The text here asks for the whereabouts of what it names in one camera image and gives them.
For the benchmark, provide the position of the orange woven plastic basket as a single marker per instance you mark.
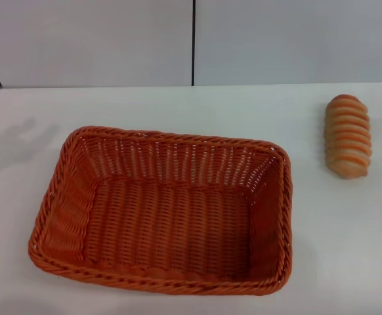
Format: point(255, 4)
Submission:
point(164, 216)

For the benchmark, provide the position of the striped toy bread loaf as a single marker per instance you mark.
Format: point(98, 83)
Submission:
point(348, 138)

